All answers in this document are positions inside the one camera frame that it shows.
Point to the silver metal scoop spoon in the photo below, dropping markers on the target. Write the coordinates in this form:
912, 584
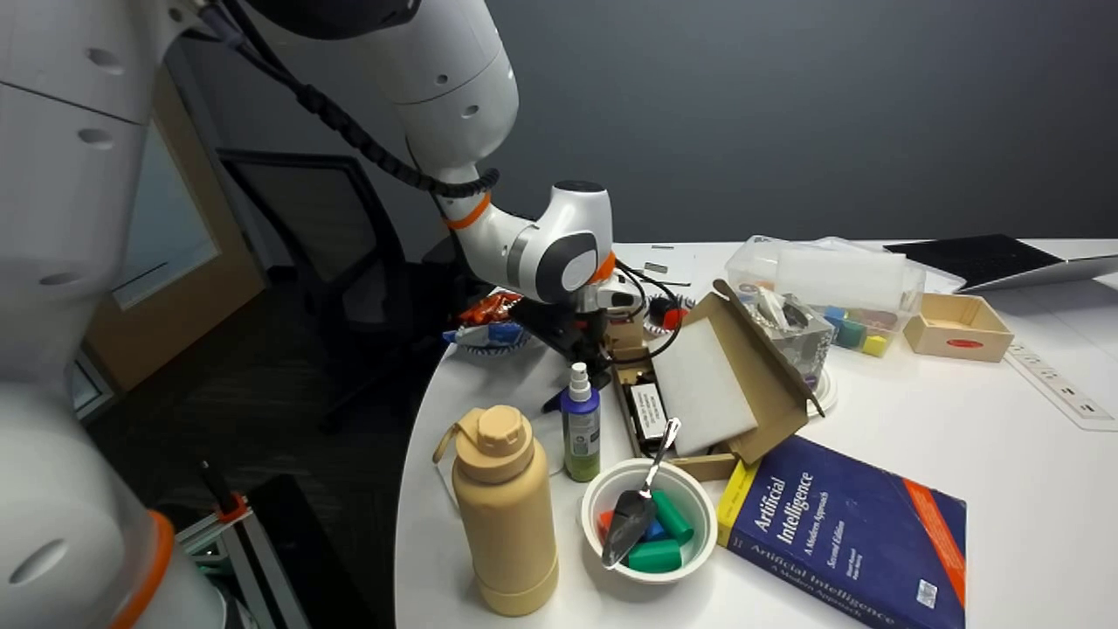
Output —
633, 512

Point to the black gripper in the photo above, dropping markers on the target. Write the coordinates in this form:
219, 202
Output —
599, 306

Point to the white round bowl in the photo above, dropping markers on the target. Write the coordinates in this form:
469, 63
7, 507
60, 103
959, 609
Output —
703, 512

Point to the red Doritos chips bag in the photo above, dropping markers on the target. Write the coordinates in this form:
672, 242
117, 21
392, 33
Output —
491, 309

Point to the yellow toy block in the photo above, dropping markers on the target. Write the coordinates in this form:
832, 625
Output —
875, 343

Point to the robot mounting cart frame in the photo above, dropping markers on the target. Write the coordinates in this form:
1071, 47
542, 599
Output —
239, 548

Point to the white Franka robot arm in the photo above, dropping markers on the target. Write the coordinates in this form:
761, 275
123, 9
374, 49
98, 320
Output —
442, 81

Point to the green toy block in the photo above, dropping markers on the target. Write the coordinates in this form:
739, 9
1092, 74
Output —
655, 558
676, 514

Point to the tan insulated water bottle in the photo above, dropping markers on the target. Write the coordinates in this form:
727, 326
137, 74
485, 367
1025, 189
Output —
508, 526

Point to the teal toy block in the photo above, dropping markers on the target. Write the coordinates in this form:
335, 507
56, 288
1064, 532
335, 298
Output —
849, 329

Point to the black laptop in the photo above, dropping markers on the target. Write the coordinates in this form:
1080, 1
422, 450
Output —
990, 259

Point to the white foam pad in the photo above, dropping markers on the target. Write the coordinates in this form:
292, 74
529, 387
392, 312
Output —
703, 387

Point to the open brown cardboard box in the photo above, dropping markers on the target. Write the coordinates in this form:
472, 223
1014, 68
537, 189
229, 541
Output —
763, 363

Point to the red toy block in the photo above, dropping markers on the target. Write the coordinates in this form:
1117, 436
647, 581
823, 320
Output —
607, 522

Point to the black device with white label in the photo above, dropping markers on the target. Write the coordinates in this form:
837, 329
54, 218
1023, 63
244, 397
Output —
647, 411

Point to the blue Artificial Intelligence book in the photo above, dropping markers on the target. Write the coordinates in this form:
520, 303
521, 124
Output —
849, 531

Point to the clear plastic storage container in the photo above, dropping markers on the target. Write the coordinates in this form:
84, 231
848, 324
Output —
841, 281

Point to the blue toy block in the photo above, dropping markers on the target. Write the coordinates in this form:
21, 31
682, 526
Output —
655, 532

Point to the black office chair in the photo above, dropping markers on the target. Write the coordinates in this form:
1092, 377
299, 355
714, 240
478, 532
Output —
317, 245

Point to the small wooden tray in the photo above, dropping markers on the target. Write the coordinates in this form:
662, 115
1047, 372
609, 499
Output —
959, 326

